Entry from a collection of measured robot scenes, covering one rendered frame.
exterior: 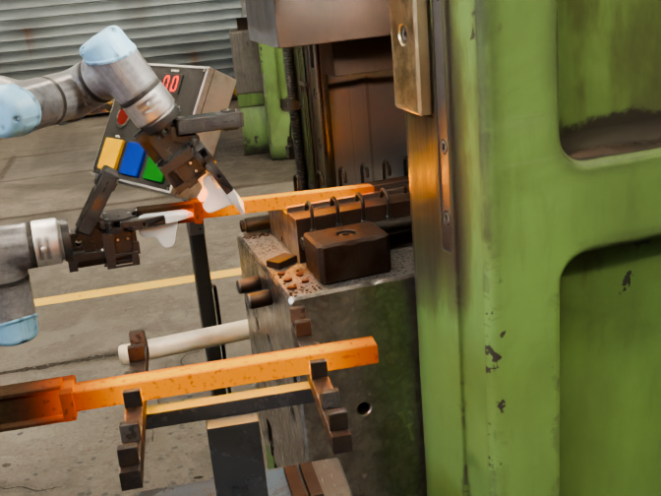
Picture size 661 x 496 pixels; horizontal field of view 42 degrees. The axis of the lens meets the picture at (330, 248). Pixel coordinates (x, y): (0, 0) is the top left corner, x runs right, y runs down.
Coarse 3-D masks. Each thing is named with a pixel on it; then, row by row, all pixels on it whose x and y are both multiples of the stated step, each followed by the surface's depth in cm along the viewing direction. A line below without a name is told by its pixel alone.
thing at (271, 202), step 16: (288, 192) 151; (304, 192) 151; (320, 192) 150; (336, 192) 151; (352, 192) 152; (368, 192) 153; (144, 208) 143; (160, 208) 142; (176, 208) 143; (192, 208) 144; (224, 208) 146; (256, 208) 147; (272, 208) 148
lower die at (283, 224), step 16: (400, 176) 169; (400, 192) 153; (288, 208) 148; (320, 208) 149; (352, 208) 147; (368, 208) 147; (384, 208) 148; (400, 208) 149; (272, 224) 161; (288, 224) 149; (304, 224) 144; (320, 224) 145; (288, 240) 151; (400, 240) 151; (304, 256) 146
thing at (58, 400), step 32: (288, 352) 101; (320, 352) 100; (352, 352) 101; (32, 384) 96; (64, 384) 97; (96, 384) 98; (128, 384) 97; (160, 384) 97; (192, 384) 98; (224, 384) 99; (0, 416) 96; (32, 416) 97; (64, 416) 95
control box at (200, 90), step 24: (168, 72) 192; (192, 72) 185; (216, 72) 183; (192, 96) 183; (216, 96) 184; (216, 144) 187; (96, 168) 203; (144, 168) 189; (168, 192) 181; (192, 192) 184
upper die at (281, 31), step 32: (256, 0) 143; (288, 0) 133; (320, 0) 135; (352, 0) 136; (384, 0) 138; (256, 32) 147; (288, 32) 134; (320, 32) 136; (352, 32) 138; (384, 32) 139
